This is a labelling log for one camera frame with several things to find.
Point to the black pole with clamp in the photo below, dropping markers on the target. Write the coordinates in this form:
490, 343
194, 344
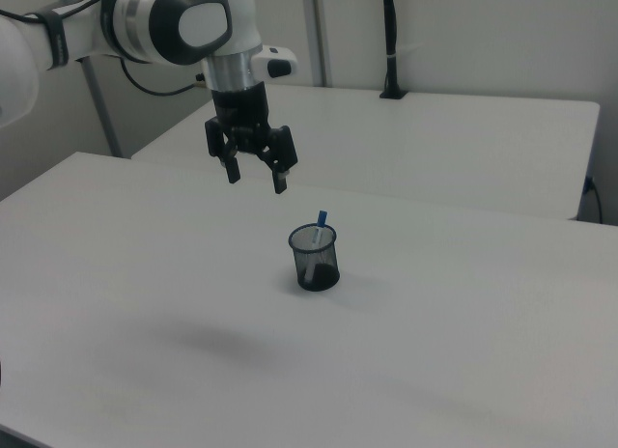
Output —
390, 33

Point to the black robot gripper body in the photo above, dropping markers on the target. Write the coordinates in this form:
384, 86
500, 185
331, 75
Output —
239, 110

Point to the grey metal post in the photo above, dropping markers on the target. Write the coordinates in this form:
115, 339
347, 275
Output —
103, 120

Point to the blue and white marker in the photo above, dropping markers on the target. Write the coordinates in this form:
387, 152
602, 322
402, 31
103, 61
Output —
322, 217

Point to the white side table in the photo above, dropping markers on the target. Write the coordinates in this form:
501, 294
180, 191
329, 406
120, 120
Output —
434, 144

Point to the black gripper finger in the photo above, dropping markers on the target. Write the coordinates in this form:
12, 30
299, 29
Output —
217, 139
282, 148

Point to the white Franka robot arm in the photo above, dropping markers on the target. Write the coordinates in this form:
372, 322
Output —
193, 23

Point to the black mesh pen cup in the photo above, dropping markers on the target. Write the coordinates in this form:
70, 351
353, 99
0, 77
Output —
324, 275

